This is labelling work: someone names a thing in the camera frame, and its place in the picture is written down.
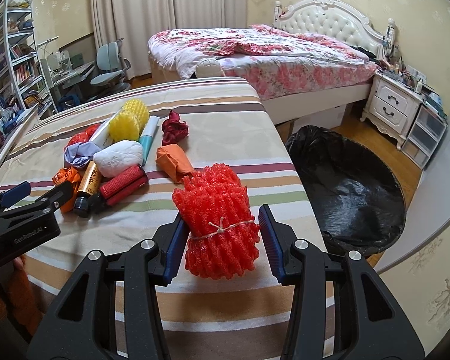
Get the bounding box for orange foil wrapper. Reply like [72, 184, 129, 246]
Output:
[52, 167, 82, 214]

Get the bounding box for gold black bottle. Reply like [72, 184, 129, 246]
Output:
[73, 160, 102, 218]

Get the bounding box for red cylindrical can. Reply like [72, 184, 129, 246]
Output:
[98, 165, 149, 207]

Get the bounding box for red plastic bag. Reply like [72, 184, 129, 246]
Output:
[65, 124, 101, 147]

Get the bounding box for white tissue ball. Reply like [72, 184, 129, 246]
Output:
[93, 140, 143, 178]

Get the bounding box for orange paper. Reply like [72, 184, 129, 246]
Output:
[156, 144, 194, 184]

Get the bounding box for red foam net bundle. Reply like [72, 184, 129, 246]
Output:
[172, 163, 260, 280]

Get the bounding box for black lined trash bin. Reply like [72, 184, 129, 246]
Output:
[285, 125, 407, 258]

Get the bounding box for lavender crumpled paper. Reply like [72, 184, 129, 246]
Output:
[64, 141, 101, 169]

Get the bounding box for white black tube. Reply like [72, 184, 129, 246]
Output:
[89, 111, 119, 150]

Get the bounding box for yellow foam net bundle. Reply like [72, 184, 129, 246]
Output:
[109, 98, 149, 143]

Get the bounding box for white teal tube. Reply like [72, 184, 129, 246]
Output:
[139, 115, 159, 166]

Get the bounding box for study desk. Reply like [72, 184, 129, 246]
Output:
[40, 50, 95, 105]

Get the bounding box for dark red satin cloth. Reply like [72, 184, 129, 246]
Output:
[161, 111, 189, 146]

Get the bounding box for light blue desk chair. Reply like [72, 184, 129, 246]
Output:
[90, 38, 131, 97]

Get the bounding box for white bookshelf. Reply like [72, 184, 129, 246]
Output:
[0, 0, 57, 119]

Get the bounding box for striped bed sheet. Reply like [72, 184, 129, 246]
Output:
[0, 78, 323, 359]

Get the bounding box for white storage box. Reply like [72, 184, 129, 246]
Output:
[292, 105, 346, 133]

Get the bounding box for plastic drawer unit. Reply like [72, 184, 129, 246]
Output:
[401, 102, 448, 170]

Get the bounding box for beige curtains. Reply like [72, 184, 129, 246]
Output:
[91, 0, 247, 78]

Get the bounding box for white nightstand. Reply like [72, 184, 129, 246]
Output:
[360, 72, 423, 150]

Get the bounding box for pink floral quilt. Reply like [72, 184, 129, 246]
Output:
[148, 24, 378, 100]

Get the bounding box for white tufted bed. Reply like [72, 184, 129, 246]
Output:
[148, 0, 383, 125]

